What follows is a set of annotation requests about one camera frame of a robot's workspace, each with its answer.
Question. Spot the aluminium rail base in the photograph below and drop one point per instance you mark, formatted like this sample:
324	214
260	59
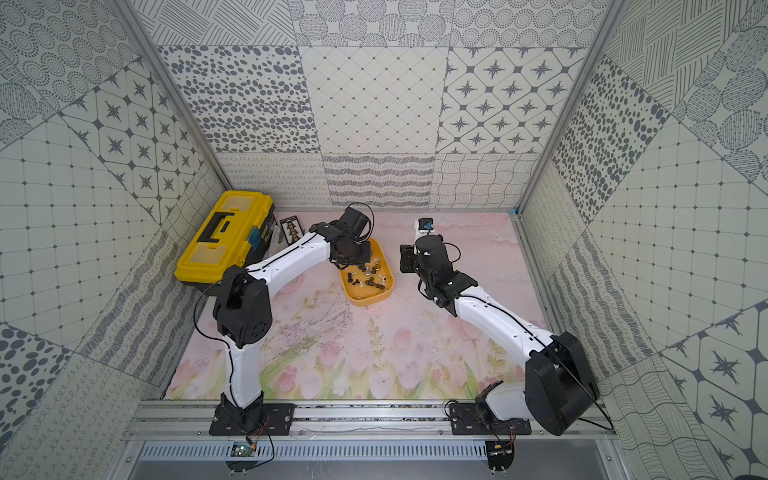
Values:
391	439

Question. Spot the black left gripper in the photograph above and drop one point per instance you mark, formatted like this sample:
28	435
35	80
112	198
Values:
357	261

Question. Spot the yellow plastic storage tray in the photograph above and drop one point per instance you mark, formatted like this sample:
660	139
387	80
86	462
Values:
367	284

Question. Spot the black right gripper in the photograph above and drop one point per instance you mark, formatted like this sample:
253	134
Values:
408	253

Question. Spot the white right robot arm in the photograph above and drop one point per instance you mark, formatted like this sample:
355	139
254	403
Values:
559	384

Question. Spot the clear plastic bag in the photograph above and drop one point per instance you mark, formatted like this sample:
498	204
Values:
277	245

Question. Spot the black chess picture card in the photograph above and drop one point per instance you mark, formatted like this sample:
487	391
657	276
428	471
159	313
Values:
291	229

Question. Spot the yellow black toolbox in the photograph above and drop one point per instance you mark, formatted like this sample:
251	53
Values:
237	232

